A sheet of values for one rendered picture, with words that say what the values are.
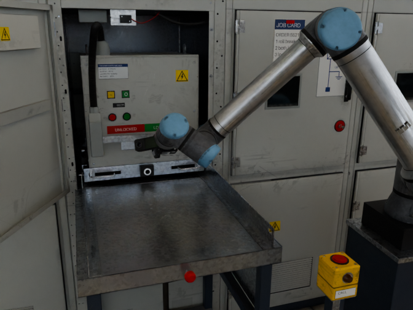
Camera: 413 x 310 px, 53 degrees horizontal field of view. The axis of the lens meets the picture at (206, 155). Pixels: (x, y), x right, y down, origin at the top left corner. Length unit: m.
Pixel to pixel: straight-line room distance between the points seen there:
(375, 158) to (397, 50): 0.55
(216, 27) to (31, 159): 0.90
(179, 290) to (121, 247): 0.85
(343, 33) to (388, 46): 0.96
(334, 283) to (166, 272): 0.47
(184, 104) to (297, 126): 0.55
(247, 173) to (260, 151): 0.12
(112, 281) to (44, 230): 0.71
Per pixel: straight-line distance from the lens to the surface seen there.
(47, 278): 1.99
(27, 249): 1.92
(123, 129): 1.80
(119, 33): 2.50
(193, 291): 2.17
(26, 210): 1.63
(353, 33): 1.27
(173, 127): 1.34
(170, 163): 1.87
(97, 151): 1.70
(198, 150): 1.35
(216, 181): 1.77
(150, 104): 1.80
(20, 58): 1.56
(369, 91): 1.32
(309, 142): 2.05
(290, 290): 2.39
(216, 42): 1.80
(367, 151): 2.27
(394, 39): 2.24
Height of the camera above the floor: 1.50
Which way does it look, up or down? 17 degrees down
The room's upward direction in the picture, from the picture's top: 1 degrees clockwise
